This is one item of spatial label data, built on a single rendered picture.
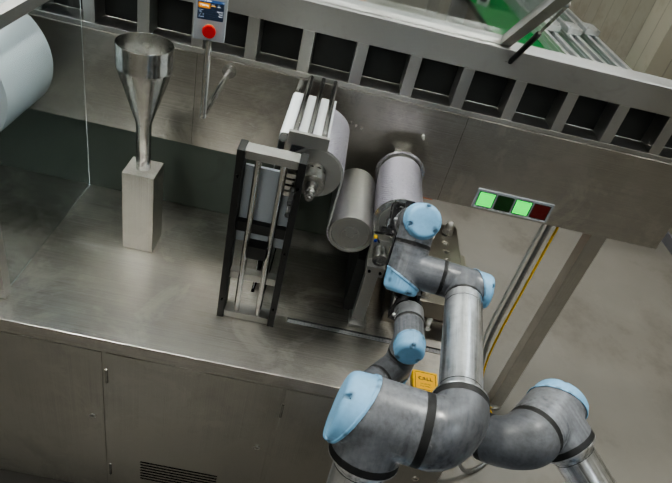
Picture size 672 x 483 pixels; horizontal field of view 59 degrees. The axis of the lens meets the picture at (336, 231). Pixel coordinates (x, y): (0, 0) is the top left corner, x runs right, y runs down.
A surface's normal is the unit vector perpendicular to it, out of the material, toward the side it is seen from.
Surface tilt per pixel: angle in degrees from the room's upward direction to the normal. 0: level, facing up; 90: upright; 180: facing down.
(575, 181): 90
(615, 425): 0
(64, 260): 0
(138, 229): 90
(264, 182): 90
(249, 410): 90
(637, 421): 0
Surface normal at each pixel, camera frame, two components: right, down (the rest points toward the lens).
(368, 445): -0.19, 0.22
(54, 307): 0.21, -0.77
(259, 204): -0.08, 0.59
